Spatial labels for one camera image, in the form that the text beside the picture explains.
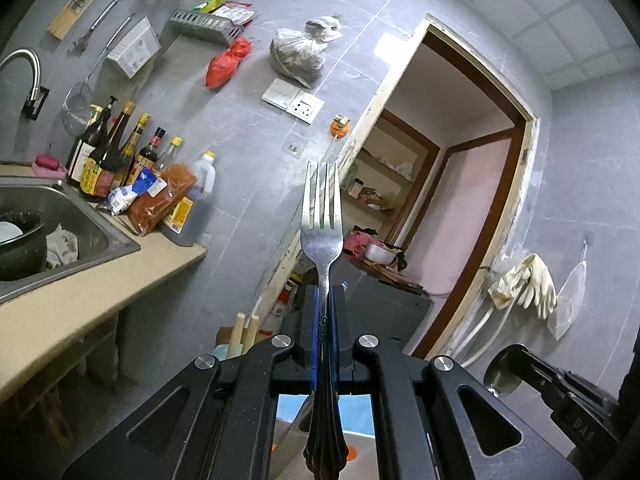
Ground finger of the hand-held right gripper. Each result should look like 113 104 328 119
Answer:
509 344 572 411

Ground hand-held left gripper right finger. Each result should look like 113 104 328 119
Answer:
327 285 576 480

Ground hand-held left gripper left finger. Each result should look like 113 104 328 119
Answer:
60 285 321 480

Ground large steel spoon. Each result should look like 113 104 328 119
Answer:
483 355 526 399

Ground steel fork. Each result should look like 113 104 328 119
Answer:
301 160 350 477

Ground wooden sticks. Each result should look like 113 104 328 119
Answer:
229 312 261 357

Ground wooden cutting board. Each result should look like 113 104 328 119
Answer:
349 254 424 296

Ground cream rubber gloves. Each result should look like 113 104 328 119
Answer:
488 253 557 320

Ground pink cloth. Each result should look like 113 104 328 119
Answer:
344 229 382 259

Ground white bowl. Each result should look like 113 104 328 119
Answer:
364 240 399 266

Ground wooden shelf unit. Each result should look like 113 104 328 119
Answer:
344 109 442 233

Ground large oil jug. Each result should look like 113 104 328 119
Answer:
159 151 217 247

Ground red chili packet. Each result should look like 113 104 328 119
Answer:
127 163 198 238

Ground beige kitchen counter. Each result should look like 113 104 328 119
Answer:
0 160 209 403

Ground clear yellow cap bottle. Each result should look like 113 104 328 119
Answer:
154 135 184 174

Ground blue white packet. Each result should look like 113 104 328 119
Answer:
102 168 169 215

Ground steel sink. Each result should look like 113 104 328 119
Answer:
0 180 142 302

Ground red cap sauce bottle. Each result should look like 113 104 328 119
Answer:
135 127 166 177

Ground yellow cap sauce bottle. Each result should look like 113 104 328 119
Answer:
117 112 151 187

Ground white dishcloth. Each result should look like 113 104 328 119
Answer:
46 224 80 269

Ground tan cap sauce bottle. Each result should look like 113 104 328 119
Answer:
79 101 137 200

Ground clear plastic bag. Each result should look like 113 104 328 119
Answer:
268 15 344 89

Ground red plastic bag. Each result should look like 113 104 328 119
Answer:
205 37 253 90

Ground dark pump bottle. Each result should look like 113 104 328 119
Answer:
66 95 119 189

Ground dark pot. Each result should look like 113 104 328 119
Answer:
0 209 49 282

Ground pink soap dish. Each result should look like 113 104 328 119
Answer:
33 153 69 179

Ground steel mesh strainer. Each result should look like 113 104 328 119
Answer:
61 13 136 136

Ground snack packets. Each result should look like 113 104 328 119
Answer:
192 0 256 26

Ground steel peeler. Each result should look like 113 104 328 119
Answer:
73 0 121 54

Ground steel faucet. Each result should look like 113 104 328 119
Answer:
0 48 50 121

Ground wooden knife holder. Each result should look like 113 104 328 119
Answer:
47 0 132 41

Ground white hose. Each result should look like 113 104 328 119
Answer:
449 304 517 362

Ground wooden door frame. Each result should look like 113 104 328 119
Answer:
249 13 542 362

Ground white wall socket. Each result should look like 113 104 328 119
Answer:
287 92 325 125

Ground grey wall rack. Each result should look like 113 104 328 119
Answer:
167 8 245 47

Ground white wall box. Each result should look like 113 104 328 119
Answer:
105 15 162 80

